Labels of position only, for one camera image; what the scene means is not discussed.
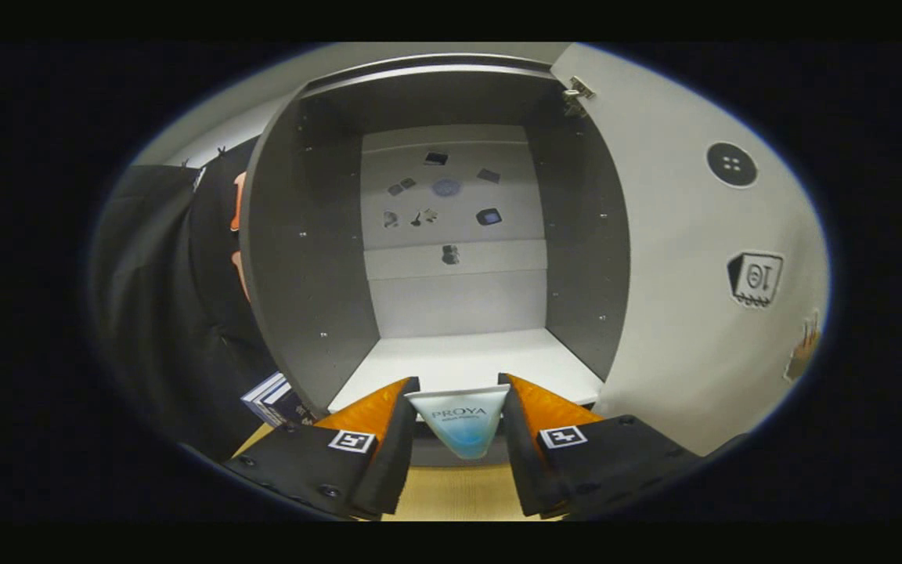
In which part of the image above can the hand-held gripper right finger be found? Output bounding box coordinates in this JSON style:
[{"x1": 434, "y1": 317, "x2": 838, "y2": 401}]
[{"x1": 497, "y1": 373, "x2": 704, "y2": 520}]

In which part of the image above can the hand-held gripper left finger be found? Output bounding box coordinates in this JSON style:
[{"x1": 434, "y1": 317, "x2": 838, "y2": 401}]
[{"x1": 219, "y1": 376, "x2": 421, "y2": 521}]

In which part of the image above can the white and blue cosmetic tube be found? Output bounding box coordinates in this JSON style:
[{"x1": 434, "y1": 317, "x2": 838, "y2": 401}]
[{"x1": 405, "y1": 384, "x2": 512, "y2": 461}]

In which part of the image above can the grey cabinet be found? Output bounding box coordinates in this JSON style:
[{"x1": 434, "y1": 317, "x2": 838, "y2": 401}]
[{"x1": 239, "y1": 52, "x2": 633, "y2": 468}]

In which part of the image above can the black backdrop cloth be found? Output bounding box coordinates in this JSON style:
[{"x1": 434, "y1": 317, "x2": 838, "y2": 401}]
[{"x1": 89, "y1": 137, "x2": 287, "y2": 463}]

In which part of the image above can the row of black cloth clips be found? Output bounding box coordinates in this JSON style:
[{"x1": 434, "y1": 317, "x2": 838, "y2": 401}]
[{"x1": 179, "y1": 144, "x2": 226, "y2": 169}]

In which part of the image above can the metal door hinge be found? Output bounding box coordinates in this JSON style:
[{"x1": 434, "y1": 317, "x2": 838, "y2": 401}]
[{"x1": 563, "y1": 75, "x2": 597, "y2": 118}]

